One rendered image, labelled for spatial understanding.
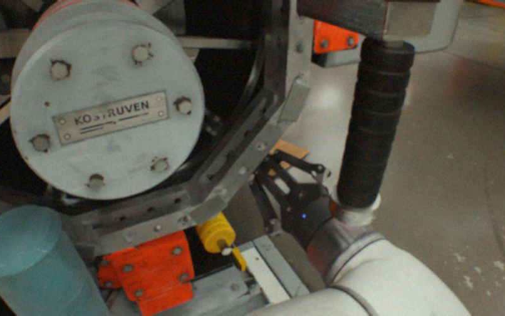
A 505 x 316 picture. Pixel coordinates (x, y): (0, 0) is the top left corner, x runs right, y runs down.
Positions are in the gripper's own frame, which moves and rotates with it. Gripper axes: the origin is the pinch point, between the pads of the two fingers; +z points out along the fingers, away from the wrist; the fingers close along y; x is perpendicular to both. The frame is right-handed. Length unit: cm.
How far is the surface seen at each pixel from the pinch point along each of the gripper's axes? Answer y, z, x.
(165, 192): -12.4, -0.1, 10.1
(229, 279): -31.9, 6.0, -26.1
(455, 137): 72, 40, -161
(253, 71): 10.7, 3.4, 8.6
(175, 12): 10.7, 15.4, 20.3
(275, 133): 5.3, -5.2, 4.5
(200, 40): 9.2, 5.3, 17.9
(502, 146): 89, 17, -178
